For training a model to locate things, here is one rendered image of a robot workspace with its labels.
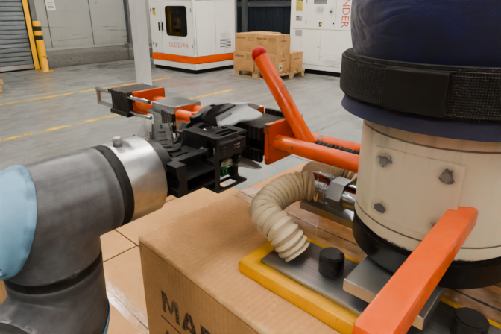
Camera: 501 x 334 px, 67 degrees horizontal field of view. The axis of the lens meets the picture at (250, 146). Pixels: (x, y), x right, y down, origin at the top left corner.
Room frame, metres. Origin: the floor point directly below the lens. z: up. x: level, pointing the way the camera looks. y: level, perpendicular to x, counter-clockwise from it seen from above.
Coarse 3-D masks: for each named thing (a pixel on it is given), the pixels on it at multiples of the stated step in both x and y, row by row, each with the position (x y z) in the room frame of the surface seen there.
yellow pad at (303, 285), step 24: (312, 240) 0.43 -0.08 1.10; (240, 264) 0.38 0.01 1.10; (264, 264) 0.38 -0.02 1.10; (288, 264) 0.37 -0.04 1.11; (312, 264) 0.37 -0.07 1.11; (336, 264) 0.34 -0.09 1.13; (288, 288) 0.34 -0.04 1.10; (312, 288) 0.33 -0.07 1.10; (336, 288) 0.33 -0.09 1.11; (312, 312) 0.31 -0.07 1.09; (336, 312) 0.30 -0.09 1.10; (360, 312) 0.29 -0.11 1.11; (456, 312) 0.27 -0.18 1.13; (480, 312) 0.27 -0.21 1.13
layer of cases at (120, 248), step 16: (192, 192) 1.66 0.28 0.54; (208, 192) 1.66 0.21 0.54; (224, 192) 1.66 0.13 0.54; (176, 208) 1.50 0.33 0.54; (192, 208) 1.50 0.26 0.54; (128, 224) 1.37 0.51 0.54; (144, 224) 1.37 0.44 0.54; (160, 224) 1.37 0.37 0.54; (112, 240) 1.25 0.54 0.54; (128, 240) 1.25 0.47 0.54; (112, 256) 1.15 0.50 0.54; (128, 256) 1.15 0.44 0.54; (112, 272) 1.06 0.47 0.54; (128, 272) 1.06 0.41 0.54; (0, 288) 1.12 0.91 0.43; (112, 288) 0.99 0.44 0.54; (128, 288) 0.99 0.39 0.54; (112, 304) 0.92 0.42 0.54; (128, 304) 0.92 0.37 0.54; (144, 304) 0.92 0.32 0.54; (112, 320) 0.85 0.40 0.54; (128, 320) 0.85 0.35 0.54; (144, 320) 0.85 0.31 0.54
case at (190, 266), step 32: (256, 192) 0.60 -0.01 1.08; (192, 224) 0.49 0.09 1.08; (224, 224) 0.49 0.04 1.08; (320, 224) 0.49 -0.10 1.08; (160, 256) 0.42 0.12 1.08; (192, 256) 0.41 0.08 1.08; (224, 256) 0.41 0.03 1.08; (352, 256) 0.41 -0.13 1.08; (160, 288) 0.43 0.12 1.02; (192, 288) 0.37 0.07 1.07; (224, 288) 0.36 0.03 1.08; (256, 288) 0.36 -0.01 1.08; (480, 288) 0.36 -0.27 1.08; (160, 320) 0.43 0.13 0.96; (192, 320) 0.38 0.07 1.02; (224, 320) 0.33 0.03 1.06; (256, 320) 0.31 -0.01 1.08; (288, 320) 0.31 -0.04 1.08
